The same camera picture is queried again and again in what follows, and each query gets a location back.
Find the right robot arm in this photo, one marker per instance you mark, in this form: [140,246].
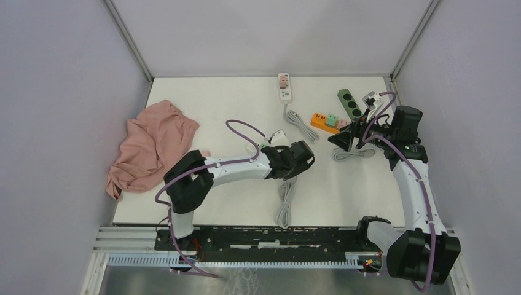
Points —
[424,251]

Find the green power strip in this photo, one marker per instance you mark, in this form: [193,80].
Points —
[349,104]

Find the pink cloth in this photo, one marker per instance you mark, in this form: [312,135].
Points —
[157,139]

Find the white slim power strip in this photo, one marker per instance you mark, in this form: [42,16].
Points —
[285,95]

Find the pink adapter on white strip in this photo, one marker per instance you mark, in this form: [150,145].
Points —
[283,81]

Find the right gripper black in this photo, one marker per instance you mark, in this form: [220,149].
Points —
[344,139]

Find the green adapter on orange strip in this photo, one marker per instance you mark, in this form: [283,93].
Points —
[331,120]

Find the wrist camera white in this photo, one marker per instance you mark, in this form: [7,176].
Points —
[279,138]
[373,103]

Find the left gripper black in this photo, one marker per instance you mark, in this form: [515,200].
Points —
[297,169]

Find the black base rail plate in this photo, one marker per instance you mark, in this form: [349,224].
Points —
[272,244]

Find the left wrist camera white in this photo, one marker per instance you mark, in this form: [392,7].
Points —
[279,138]

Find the pink adapter on orange strip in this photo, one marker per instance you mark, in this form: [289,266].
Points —
[342,123]

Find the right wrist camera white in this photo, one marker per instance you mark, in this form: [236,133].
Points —
[373,103]

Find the white USB power strip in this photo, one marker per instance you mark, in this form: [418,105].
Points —
[253,147]

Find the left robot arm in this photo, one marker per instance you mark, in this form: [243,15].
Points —
[188,183]

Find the orange power strip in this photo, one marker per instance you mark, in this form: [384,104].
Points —
[318,121]

